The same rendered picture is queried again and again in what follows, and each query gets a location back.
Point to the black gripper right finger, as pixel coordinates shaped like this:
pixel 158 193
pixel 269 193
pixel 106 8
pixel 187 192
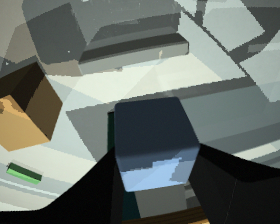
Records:
pixel 232 190

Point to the small green block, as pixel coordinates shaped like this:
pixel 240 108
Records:
pixel 22 173

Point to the tan cube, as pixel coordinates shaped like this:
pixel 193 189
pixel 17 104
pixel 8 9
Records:
pixel 29 108

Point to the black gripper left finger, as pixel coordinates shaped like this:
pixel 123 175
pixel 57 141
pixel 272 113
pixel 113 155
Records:
pixel 95 199

